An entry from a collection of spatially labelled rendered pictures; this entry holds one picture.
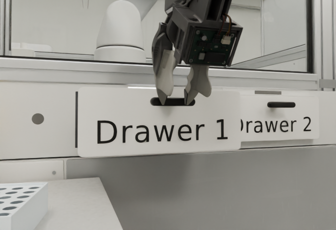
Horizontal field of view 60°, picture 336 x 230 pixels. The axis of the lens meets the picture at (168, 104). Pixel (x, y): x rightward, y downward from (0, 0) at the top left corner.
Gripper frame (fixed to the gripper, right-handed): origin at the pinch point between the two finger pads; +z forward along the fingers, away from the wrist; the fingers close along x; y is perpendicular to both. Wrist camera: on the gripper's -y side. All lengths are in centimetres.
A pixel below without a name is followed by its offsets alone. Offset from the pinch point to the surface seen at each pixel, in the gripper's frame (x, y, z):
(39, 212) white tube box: -18.9, 13.2, 8.5
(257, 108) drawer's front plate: 27.1, -12.1, 10.9
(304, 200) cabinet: 42, 0, 32
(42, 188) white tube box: -18.7, 10.8, 7.1
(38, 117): -21.3, -12.5, 13.5
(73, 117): -14.9, -12.5, 13.5
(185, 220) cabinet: 9.0, 0.8, 32.5
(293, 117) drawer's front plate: 37.7, -10.9, 12.7
